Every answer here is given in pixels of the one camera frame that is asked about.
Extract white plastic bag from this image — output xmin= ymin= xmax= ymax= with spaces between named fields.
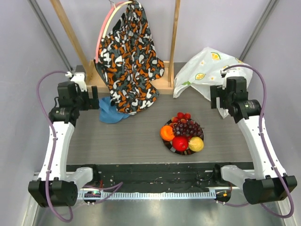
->
xmin=173 ymin=47 xmax=253 ymax=119

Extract red lychee fruit bunch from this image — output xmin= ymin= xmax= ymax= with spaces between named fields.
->
xmin=171 ymin=112 xmax=191 ymax=123

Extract purple fake grapes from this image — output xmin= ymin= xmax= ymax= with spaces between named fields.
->
xmin=170 ymin=119 xmax=204 ymax=139

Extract yellow fake pear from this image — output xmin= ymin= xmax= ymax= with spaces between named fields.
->
xmin=189 ymin=137 xmax=204 ymax=152

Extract red fake apple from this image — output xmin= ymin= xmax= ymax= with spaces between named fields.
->
xmin=172 ymin=136 xmax=189 ymax=152

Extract fake orange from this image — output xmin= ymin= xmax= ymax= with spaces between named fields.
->
xmin=160 ymin=125 xmax=175 ymax=141

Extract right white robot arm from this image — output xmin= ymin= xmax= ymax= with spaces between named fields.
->
xmin=210 ymin=77 xmax=297 ymax=204

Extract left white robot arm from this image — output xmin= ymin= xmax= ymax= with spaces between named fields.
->
xmin=28 ymin=81 xmax=101 ymax=208

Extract blue cloth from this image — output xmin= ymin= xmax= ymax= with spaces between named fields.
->
xmin=99 ymin=97 xmax=130 ymax=124

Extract wooden hanger rack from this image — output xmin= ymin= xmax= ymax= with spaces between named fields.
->
xmin=51 ymin=0 xmax=181 ymax=95

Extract camouflage patterned cloth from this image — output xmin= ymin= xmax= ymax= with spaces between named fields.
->
xmin=95 ymin=0 xmax=165 ymax=115

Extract pink and cream hanger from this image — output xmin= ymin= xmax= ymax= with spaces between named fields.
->
xmin=95 ymin=0 xmax=133 ymax=63

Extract striped rim ceramic plate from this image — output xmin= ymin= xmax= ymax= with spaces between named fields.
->
xmin=162 ymin=119 xmax=204 ymax=155

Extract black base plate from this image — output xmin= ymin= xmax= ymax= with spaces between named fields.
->
xmin=65 ymin=162 xmax=242 ymax=193

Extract white slotted cable duct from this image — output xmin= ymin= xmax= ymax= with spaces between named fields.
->
xmin=78 ymin=190 xmax=216 ymax=201

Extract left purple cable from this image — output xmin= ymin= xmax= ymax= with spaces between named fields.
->
xmin=35 ymin=70 xmax=124 ymax=223

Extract purple cable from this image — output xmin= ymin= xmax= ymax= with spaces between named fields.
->
xmin=215 ymin=65 xmax=295 ymax=219
xmin=35 ymin=70 xmax=124 ymax=223

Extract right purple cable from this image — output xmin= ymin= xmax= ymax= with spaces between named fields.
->
xmin=215 ymin=65 xmax=295 ymax=219

